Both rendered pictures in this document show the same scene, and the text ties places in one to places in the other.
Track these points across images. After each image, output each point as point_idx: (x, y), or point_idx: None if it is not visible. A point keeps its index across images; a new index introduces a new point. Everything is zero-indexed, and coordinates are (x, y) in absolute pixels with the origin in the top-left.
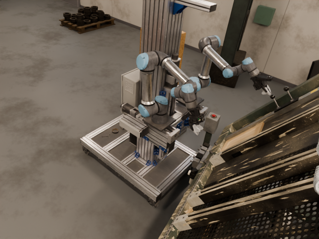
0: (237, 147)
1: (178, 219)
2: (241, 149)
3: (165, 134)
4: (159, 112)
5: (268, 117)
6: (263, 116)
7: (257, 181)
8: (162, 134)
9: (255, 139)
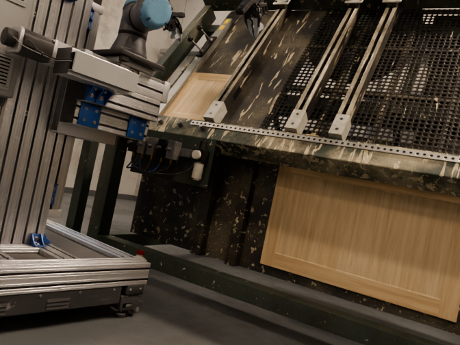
0: (238, 80)
1: (339, 126)
2: (241, 81)
3: (159, 83)
4: (146, 32)
5: (198, 64)
6: (187, 68)
7: (336, 58)
8: (151, 86)
9: (250, 61)
